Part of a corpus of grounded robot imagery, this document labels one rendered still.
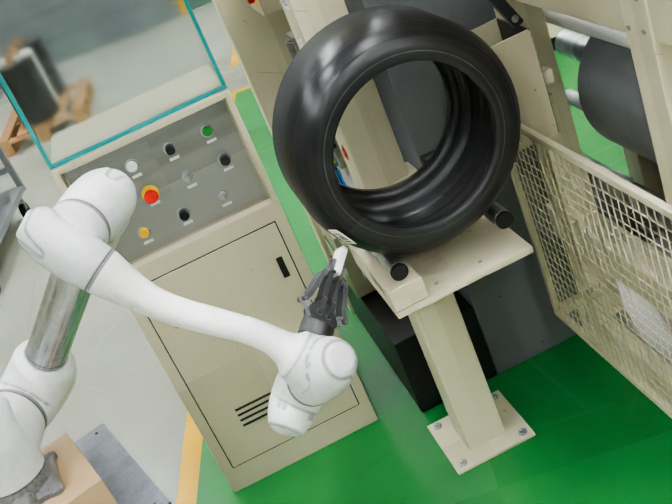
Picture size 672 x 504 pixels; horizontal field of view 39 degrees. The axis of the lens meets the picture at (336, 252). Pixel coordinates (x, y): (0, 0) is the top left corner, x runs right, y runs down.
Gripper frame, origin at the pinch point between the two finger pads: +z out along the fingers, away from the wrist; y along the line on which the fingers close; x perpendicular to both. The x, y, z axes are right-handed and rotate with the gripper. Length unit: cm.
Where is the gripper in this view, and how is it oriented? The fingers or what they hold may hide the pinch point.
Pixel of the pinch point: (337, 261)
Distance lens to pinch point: 210.5
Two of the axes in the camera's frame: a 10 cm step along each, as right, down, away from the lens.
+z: 2.6, -8.3, 4.9
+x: 6.0, -2.6, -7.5
